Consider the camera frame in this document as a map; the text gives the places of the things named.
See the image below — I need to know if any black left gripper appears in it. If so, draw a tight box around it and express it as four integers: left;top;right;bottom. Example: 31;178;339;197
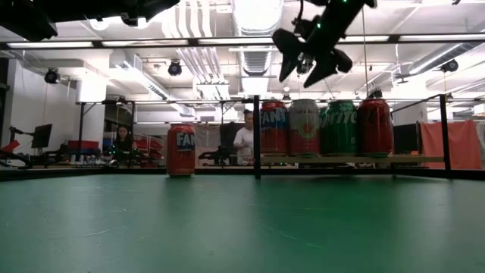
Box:
120;0;181;27

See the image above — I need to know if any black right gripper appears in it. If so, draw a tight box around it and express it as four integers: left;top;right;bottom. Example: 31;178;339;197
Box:
271;0;378;89

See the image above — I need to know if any silver and red can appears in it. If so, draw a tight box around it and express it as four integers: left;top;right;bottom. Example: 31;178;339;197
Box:
288;99;321;156

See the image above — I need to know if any red Fanta can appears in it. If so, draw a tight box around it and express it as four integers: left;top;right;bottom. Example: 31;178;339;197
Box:
260;100;289;155
166;123;196;177

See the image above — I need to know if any green soda can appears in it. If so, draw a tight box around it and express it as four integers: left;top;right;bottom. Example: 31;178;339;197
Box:
319;100;360;156

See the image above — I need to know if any red soda can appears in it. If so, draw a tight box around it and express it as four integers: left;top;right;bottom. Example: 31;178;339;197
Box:
357;98;395;157

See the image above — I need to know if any black monitor on arm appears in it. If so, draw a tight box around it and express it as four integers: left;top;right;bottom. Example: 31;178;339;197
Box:
9;123;54;152

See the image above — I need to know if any black overhead light bar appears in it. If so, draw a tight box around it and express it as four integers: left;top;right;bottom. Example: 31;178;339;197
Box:
0;33;485;50

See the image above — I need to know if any person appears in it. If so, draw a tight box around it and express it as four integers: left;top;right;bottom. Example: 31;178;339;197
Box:
232;109;255;166
112;124;138;168

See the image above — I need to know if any black office chair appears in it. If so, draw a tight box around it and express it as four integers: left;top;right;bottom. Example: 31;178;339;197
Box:
199;121;243;167

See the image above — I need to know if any black computer monitor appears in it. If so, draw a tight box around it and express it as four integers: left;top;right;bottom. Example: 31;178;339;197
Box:
393;123;421;155

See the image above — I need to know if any white hanging cloth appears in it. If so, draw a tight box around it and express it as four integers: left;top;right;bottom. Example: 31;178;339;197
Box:
195;124;223;168

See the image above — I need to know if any red storage rack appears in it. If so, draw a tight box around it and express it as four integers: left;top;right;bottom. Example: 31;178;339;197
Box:
134;136;164;168

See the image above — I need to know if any red storage bin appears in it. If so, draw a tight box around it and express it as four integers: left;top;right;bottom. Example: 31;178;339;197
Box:
67;140;100;152

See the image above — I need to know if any green table mat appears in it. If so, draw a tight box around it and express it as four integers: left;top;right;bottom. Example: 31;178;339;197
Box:
0;174;485;273

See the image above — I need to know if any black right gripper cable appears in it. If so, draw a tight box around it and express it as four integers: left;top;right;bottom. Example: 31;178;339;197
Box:
292;0;306;24

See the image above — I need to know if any thin hanging cable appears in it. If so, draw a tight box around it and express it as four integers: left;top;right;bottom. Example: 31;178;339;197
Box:
359;5;371;96

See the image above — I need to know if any wooden shelf with black frame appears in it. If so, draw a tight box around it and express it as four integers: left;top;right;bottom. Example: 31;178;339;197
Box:
252;93;479;180

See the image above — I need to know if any black metal stand frame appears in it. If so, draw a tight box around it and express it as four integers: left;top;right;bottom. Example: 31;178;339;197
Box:
75;99;255;162

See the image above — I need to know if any black metal rig frame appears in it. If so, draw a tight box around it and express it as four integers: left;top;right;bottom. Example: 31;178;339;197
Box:
0;165;485;181

